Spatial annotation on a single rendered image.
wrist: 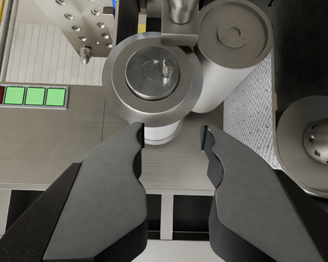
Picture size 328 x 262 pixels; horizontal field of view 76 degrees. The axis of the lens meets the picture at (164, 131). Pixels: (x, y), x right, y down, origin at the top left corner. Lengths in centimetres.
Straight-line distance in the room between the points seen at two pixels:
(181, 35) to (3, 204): 65
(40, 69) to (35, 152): 181
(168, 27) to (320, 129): 24
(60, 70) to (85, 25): 177
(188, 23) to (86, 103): 44
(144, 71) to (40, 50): 228
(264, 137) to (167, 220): 38
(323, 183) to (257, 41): 22
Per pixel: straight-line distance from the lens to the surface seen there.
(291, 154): 35
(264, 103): 37
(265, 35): 39
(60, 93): 71
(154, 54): 31
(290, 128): 35
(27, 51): 259
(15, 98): 77
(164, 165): 61
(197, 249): 67
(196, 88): 31
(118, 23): 38
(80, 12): 59
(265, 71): 38
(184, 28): 31
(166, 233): 65
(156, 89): 29
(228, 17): 38
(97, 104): 67
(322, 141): 33
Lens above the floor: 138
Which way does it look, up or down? 10 degrees down
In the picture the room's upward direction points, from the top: 178 degrees counter-clockwise
